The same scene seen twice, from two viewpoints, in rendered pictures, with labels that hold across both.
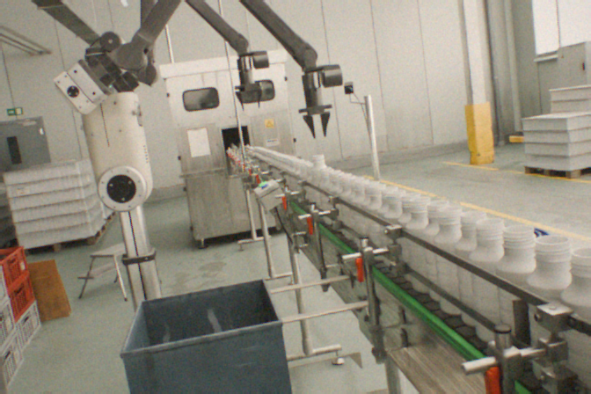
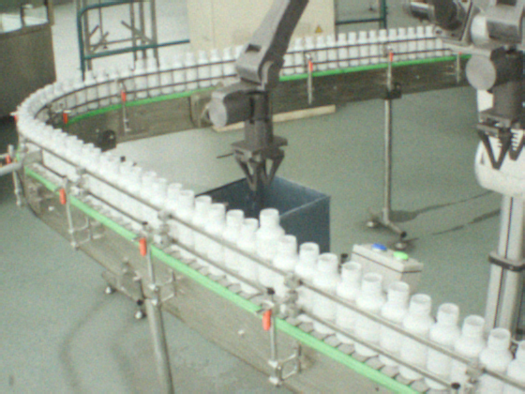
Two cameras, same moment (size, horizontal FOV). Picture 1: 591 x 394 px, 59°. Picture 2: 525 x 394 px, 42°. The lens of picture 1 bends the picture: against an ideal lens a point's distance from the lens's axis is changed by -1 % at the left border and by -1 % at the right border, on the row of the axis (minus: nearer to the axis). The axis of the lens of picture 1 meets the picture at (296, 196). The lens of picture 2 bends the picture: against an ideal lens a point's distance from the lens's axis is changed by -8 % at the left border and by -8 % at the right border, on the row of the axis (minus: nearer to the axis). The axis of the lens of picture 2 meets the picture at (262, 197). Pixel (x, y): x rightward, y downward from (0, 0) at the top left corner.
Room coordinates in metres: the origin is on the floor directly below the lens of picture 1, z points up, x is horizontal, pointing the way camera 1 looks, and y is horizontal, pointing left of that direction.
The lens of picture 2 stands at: (2.89, -0.82, 1.84)
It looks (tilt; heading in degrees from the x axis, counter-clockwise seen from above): 23 degrees down; 149
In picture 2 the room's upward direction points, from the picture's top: 3 degrees counter-clockwise
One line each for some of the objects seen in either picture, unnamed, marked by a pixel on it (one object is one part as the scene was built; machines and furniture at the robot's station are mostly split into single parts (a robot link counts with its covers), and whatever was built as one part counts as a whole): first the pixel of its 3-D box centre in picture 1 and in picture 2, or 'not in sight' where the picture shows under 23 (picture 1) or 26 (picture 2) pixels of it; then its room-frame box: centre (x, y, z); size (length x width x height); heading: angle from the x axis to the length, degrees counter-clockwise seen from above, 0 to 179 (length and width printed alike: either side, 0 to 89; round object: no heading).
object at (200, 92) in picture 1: (234, 149); not in sight; (6.77, 0.69, 1.05); 1.60 x 1.40 x 2.10; 9
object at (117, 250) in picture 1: (115, 269); not in sight; (4.71, 1.73, 0.21); 0.61 x 0.47 x 0.41; 62
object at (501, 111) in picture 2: (246, 79); (508, 99); (2.15, 0.13, 1.51); 0.10 x 0.07 x 0.07; 99
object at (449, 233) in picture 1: (455, 259); (74, 162); (0.80, -0.23, 1.08); 0.06 x 0.06 x 0.17
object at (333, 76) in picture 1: (321, 69); (242, 91); (1.72, -0.14, 1.47); 0.12 x 0.09 x 0.12; 97
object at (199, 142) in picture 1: (199, 142); not in sight; (5.95, 0.98, 1.22); 0.23 x 0.03 x 0.32; 99
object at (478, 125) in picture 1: (479, 134); not in sight; (9.70, -3.51, 0.55); 0.40 x 0.40 x 1.10; 9
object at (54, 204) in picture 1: (59, 203); not in sight; (7.71, 3.47, 0.59); 1.24 x 1.03 x 1.17; 11
